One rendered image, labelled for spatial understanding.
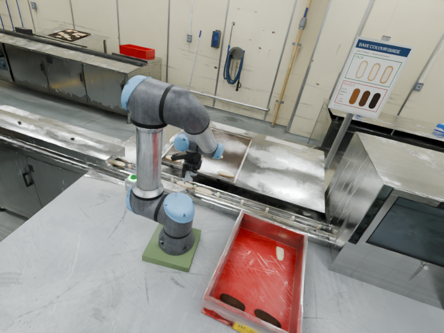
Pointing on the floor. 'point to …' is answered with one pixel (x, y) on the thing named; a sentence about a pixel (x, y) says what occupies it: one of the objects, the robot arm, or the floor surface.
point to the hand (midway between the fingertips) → (185, 179)
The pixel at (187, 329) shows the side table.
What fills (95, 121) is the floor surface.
